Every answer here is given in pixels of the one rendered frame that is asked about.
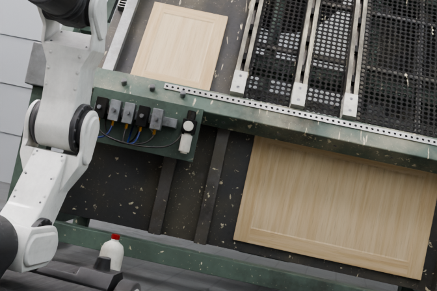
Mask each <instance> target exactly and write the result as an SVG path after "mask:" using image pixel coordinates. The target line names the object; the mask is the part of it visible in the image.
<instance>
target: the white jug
mask: <svg viewBox="0 0 437 291"><path fill-rule="evenodd" d="M119 239H120V235H119V234H112V235H111V240H110V241H108V242H105V243H104V244H103V246H102V247H101V251H100V254H99V255H100V256H104V257H110V258H111V269H112V270H116V271H119V272H120V268H121V265H122V260H123V256H124V247H123V245H122V244H121V243H119Z"/></svg>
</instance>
